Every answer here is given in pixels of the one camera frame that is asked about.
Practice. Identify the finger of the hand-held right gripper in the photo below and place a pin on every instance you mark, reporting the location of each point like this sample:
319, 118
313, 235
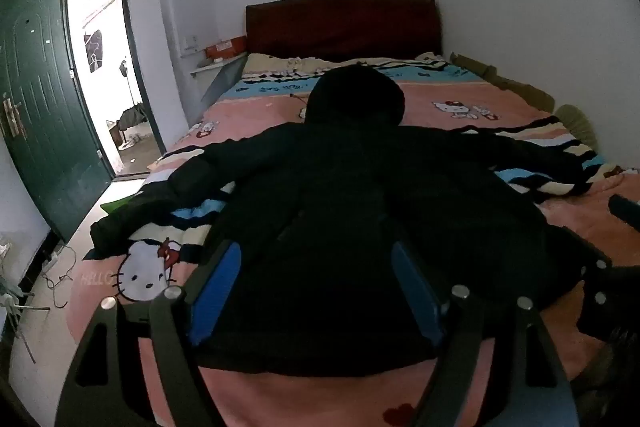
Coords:
624, 209
582, 252

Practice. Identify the hanging dark garment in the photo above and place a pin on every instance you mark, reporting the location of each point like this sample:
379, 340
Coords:
93, 49

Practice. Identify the brass door lock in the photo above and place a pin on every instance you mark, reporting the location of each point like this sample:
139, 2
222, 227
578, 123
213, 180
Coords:
12, 117

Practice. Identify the green floor item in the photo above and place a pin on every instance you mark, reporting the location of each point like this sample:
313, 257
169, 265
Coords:
114, 205

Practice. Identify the grey slanted board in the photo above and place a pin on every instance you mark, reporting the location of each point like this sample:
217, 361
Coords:
222, 79

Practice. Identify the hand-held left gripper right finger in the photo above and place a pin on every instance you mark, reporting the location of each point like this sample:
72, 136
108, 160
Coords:
417, 294

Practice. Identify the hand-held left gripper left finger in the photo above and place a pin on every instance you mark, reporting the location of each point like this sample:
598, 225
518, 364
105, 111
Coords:
216, 292

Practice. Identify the black hooded jacket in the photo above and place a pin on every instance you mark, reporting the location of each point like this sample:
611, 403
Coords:
340, 207

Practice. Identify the dark green door frame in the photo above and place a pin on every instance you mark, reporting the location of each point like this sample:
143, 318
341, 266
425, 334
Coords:
132, 57

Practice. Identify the white wall socket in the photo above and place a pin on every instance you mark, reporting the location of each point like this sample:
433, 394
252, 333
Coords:
190, 42

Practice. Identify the dark red bed headboard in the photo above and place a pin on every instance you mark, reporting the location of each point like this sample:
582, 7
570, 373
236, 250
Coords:
340, 27

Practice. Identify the pink printed blanket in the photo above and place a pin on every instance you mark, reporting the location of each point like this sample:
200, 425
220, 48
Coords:
450, 97

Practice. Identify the orange box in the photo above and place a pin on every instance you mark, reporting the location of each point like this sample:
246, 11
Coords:
226, 48

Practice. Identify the olive green cushion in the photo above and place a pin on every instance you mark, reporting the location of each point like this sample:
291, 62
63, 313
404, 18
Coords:
577, 124

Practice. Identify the white wall shelf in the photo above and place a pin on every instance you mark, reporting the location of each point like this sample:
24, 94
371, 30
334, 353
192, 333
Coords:
215, 64

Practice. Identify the dark cloth pile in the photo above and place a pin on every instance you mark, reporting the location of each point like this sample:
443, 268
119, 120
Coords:
132, 117

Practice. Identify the olive green mattress pad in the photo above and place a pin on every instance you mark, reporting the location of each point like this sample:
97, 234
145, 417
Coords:
505, 79

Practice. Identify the dark green door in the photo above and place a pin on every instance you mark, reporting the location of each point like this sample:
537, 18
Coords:
45, 107

